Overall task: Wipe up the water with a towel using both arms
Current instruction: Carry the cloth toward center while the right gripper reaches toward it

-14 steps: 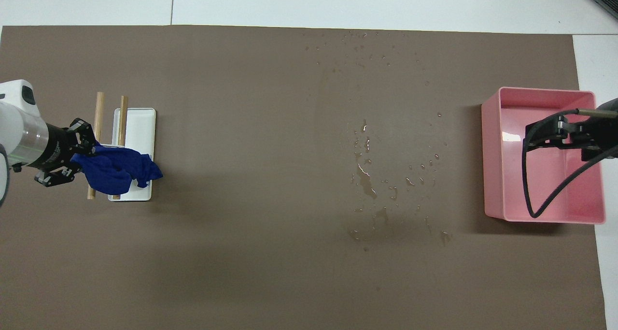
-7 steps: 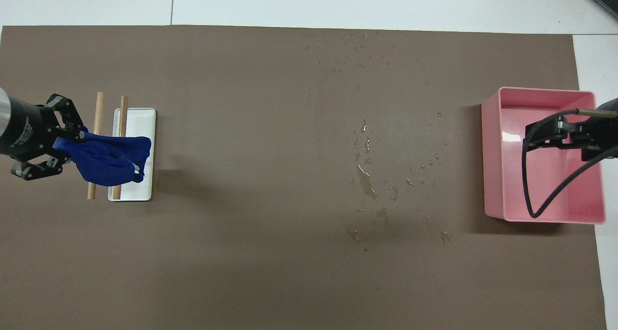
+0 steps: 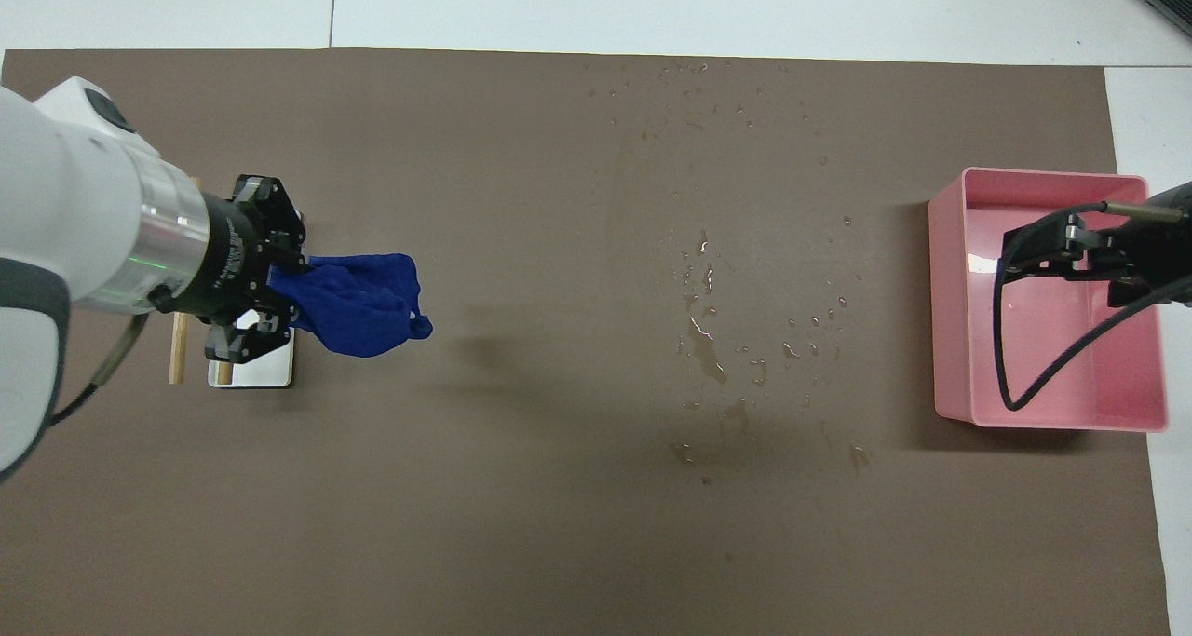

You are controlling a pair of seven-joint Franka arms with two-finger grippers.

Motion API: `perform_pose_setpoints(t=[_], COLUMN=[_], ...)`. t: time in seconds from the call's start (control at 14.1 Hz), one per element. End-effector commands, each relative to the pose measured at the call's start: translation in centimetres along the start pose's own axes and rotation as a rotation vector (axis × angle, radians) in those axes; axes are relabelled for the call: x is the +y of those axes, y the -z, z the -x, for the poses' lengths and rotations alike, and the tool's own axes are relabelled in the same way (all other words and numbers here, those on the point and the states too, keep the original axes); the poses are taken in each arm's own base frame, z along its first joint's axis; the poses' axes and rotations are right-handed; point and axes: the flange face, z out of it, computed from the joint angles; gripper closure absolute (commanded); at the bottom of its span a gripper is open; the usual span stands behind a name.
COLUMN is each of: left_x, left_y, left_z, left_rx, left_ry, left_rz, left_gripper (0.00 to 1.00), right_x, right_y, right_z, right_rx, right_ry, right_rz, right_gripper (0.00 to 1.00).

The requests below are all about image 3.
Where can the wooden rack rod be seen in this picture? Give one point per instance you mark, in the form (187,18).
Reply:
(178,347)
(224,373)

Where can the pink plastic bin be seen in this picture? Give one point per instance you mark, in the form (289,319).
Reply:
(968,338)

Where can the blue cloth towel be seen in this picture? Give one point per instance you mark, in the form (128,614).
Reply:
(358,305)

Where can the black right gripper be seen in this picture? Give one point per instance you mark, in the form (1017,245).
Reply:
(1164,245)

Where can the brown table mat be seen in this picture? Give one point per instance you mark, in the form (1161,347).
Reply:
(559,385)

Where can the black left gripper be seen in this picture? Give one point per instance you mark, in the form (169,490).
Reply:
(228,259)

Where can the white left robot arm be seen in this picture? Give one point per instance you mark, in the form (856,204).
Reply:
(74,198)

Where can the spilled water droplets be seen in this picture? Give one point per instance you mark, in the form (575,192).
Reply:
(708,357)

